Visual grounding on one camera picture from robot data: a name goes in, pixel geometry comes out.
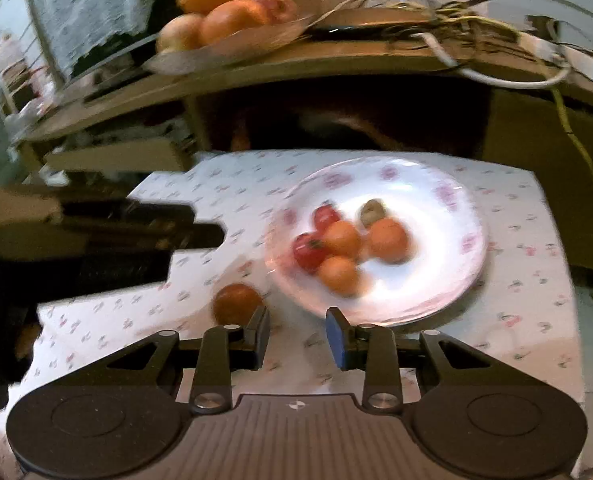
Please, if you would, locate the red tomato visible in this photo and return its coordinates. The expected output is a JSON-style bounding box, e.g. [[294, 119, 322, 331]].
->
[[292, 233, 328, 273], [313, 202, 342, 233]]

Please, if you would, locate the white floral plate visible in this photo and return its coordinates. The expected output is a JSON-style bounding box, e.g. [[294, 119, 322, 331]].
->
[[265, 156, 489, 328]]

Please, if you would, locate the white lace cloth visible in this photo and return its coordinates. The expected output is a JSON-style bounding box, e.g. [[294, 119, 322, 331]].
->
[[24, 0, 162, 81]]

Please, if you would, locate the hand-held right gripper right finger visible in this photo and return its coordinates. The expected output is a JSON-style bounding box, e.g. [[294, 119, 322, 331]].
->
[[325, 306, 510, 411]]

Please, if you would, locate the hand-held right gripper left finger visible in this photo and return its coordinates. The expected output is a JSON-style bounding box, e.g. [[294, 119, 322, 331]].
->
[[84, 305, 272, 415]]

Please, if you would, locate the small orange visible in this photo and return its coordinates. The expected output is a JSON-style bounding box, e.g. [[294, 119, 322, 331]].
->
[[367, 217, 410, 264], [323, 220, 363, 259], [317, 255, 361, 296]]

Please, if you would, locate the black television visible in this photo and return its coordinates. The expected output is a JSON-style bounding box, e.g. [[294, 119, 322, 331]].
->
[[24, 0, 187, 106]]

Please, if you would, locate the red apple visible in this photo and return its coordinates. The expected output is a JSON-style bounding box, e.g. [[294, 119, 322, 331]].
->
[[246, 0, 300, 25]]

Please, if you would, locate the black router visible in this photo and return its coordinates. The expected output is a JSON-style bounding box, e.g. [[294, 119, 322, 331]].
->
[[304, 0, 497, 41]]

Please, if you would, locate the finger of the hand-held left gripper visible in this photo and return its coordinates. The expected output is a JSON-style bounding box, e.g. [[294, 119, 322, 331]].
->
[[146, 222, 226, 251], [61, 199, 197, 233]]

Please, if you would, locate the white power strip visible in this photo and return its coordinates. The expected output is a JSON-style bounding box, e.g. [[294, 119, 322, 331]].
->
[[561, 45, 593, 83]]

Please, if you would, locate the dark red round fruit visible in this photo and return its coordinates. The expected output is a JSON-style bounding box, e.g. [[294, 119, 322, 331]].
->
[[212, 283, 264, 326]]

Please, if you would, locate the white cable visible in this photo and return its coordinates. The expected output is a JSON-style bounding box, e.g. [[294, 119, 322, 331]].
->
[[411, 32, 572, 90]]

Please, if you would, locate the cherry print tablecloth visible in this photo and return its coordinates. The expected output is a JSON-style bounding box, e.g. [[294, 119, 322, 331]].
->
[[0, 149, 587, 480]]

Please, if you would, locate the pale yellow apple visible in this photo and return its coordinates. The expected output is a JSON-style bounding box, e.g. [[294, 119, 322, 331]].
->
[[156, 13, 204, 55]]

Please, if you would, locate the brown round fruit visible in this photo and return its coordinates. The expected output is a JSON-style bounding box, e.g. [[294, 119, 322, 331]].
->
[[359, 199, 390, 228]]

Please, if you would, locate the white power adapter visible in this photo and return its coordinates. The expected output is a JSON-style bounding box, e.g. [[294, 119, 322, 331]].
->
[[527, 15, 572, 61]]

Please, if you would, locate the wooden desk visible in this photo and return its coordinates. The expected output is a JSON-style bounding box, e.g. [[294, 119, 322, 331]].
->
[[6, 30, 593, 291]]

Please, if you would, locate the glass fruit dish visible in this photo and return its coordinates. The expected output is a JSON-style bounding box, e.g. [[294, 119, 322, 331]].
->
[[144, 12, 317, 76]]

